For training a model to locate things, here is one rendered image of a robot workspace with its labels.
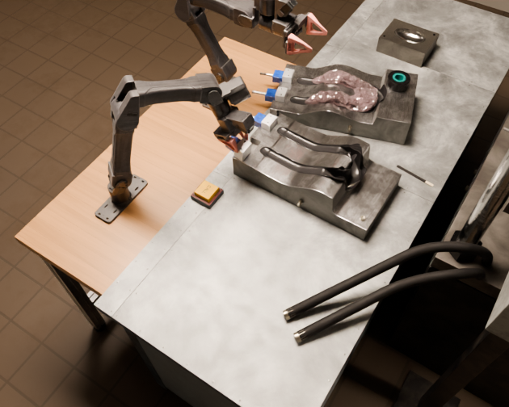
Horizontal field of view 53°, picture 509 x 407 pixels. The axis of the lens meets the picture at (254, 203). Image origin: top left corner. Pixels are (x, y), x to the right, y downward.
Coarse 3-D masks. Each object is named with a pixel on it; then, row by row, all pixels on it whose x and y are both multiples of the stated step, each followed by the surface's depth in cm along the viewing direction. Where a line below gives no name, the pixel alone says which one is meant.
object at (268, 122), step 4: (256, 116) 178; (260, 116) 178; (264, 116) 178; (268, 116) 176; (272, 116) 176; (256, 120) 177; (260, 120) 177; (264, 120) 175; (268, 120) 175; (272, 120) 175; (276, 120) 177; (256, 124) 178; (260, 124) 177; (264, 124) 175; (268, 124) 174; (272, 124) 176; (264, 128) 177; (268, 128) 176
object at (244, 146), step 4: (232, 136) 168; (236, 136) 168; (236, 140) 167; (240, 140) 167; (244, 140) 166; (240, 144) 165; (244, 144) 165; (248, 144) 165; (228, 148) 168; (240, 148) 164; (244, 148) 164; (248, 148) 165; (240, 152) 164; (244, 152) 164; (248, 152) 168; (236, 156) 168; (240, 156) 166; (244, 156) 167; (240, 160) 169
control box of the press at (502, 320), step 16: (496, 304) 116; (496, 320) 110; (480, 336) 148; (496, 336) 136; (464, 352) 161; (480, 352) 146; (496, 352) 141; (448, 368) 175; (464, 368) 158; (480, 368) 153; (416, 384) 211; (432, 384) 211; (448, 384) 172; (464, 384) 166; (400, 400) 208; (416, 400) 208; (432, 400) 189; (448, 400) 181
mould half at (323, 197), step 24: (288, 120) 179; (264, 144) 173; (288, 144) 173; (336, 144) 169; (360, 144) 166; (240, 168) 172; (264, 168) 167; (384, 168) 170; (288, 192) 165; (312, 192) 158; (336, 192) 155; (360, 192) 164; (384, 192) 164; (336, 216) 160
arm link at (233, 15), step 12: (180, 0) 169; (192, 0) 168; (204, 0) 166; (216, 0) 164; (228, 0) 163; (240, 0) 163; (180, 12) 174; (228, 12) 163; (240, 12) 160; (252, 12) 160; (240, 24) 164
